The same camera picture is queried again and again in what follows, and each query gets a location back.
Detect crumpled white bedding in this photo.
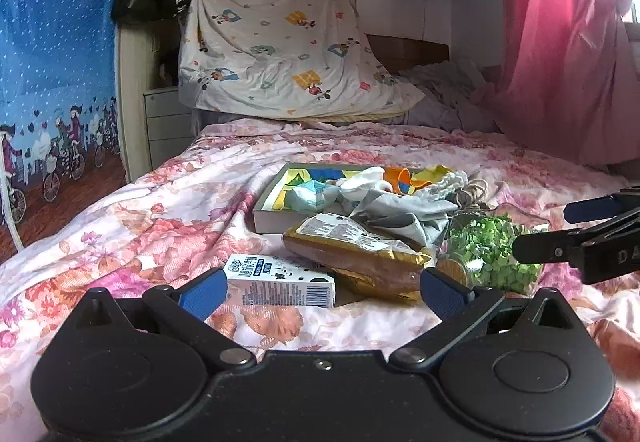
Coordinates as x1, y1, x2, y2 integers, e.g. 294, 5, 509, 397
394, 61, 502, 131

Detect light blue printed cloth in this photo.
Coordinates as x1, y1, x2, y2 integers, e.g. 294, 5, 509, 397
291, 179, 347, 214

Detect cartoon printed white sheet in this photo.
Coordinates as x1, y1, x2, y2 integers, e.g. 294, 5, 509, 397
161, 0, 427, 124

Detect pink floral bedsheet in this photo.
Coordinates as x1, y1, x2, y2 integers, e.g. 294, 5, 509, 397
0, 118, 640, 442

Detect jar of green paper stars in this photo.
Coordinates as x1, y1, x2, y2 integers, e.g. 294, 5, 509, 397
435, 211, 547, 298

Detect shallow cardboard box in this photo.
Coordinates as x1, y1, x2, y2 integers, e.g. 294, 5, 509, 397
252, 162, 481, 236

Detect grey cloth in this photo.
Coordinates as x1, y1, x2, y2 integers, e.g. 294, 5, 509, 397
345, 192, 459, 254

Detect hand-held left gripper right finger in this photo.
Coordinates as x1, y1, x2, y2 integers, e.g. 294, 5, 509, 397
389, 267, 583, 368

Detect gold snack packet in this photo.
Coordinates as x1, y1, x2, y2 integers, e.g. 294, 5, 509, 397
282, 214, 436, 306

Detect orange plastic cup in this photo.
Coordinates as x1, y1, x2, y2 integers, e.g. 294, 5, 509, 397
382, 166, 427, 196

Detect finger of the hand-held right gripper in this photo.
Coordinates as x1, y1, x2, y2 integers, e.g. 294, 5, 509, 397
564, 189, 640, 225
511, 227, 591, 268

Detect white satin cloth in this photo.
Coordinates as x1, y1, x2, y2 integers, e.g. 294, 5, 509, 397
339, 167, 397, 204

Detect yellow cloth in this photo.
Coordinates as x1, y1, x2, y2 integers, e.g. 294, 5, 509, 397
414, 164, 454, 189

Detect white drawer cabinet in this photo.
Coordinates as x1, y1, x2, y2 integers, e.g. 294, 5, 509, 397
116, 11, 197, 184

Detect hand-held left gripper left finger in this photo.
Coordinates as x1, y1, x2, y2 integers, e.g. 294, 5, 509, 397
70, 267, 258, 371

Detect twine bundle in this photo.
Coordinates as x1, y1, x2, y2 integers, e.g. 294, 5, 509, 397
452, 177, 494, 214

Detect white quilted cloth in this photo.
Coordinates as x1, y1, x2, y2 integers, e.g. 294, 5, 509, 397
419, 171, 471, 206

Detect pink curtain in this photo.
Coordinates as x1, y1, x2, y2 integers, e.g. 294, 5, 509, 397
481, 0, 640, 169

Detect wooden headboard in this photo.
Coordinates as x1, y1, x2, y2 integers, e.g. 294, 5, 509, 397
366, 34, 452, 71

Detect white and blue carton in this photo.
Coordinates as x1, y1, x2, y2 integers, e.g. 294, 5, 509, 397
221, 253, 337, 308

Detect blue printed bed tent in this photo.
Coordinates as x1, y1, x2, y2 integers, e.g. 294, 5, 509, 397
0, 0, 134, 254

